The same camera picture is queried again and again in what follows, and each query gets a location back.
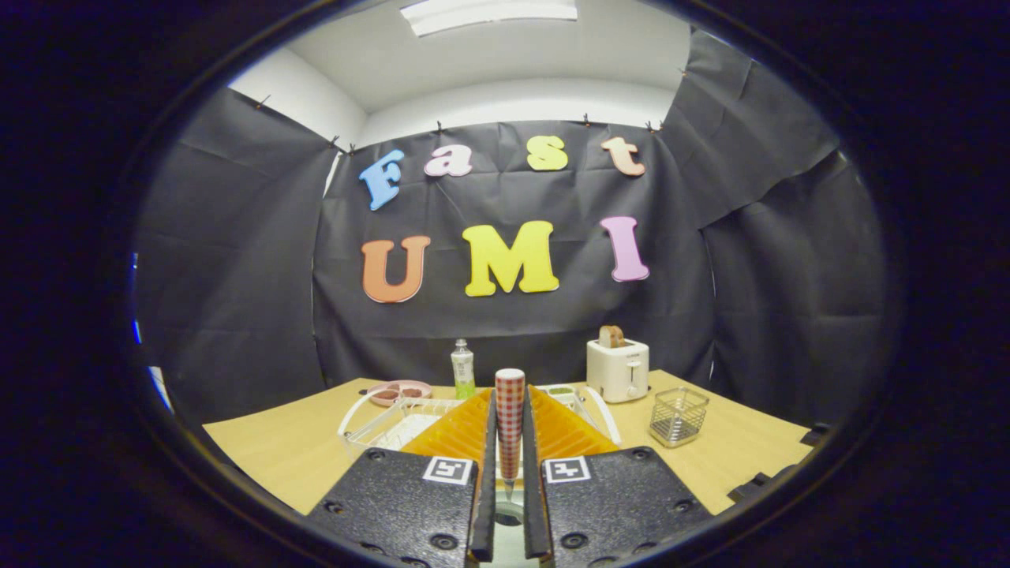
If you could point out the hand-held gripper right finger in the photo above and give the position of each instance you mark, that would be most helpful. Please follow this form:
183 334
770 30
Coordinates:
615 513

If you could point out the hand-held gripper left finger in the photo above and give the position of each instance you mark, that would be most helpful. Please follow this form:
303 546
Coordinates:
402 513

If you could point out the pink plate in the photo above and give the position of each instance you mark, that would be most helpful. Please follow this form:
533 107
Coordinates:
394 402

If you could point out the white toaster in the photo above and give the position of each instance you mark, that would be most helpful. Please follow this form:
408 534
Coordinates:
617 375

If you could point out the clear bottle with green liquid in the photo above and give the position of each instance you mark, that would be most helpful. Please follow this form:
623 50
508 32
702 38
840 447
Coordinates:
463 371

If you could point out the brown bread slice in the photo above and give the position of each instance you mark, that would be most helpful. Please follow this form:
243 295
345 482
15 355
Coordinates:
611 338

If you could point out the black backdrop cloth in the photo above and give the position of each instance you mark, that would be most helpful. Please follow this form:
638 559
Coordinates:
513 323

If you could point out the ceiling light panel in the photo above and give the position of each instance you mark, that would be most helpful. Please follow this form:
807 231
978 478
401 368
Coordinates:
489 14

